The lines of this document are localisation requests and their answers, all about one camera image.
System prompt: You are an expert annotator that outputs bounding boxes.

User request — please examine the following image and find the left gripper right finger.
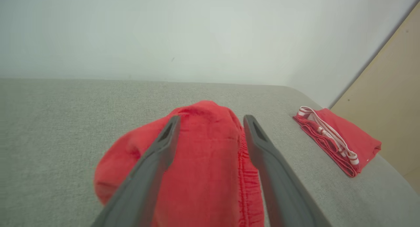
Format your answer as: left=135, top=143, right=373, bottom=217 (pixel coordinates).
left=243, top=115, right=332, bottom=227

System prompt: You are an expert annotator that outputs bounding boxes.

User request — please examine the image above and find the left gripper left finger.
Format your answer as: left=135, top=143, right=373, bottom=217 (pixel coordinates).
left=90, top=115, right=181, bottom=227

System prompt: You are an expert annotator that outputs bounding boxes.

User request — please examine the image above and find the red shorts white trim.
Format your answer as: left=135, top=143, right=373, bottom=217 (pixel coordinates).
left=94, top=100, right=265, bottom=227

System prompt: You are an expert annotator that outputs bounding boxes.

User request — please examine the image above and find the red basketball jersey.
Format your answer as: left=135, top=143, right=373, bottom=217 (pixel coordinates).
left=293, top=106, right=382, bottom=178

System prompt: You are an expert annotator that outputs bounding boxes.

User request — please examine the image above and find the beige wooden panel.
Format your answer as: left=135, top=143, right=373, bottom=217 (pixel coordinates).
left=330, top=2, right=420, bottom=194

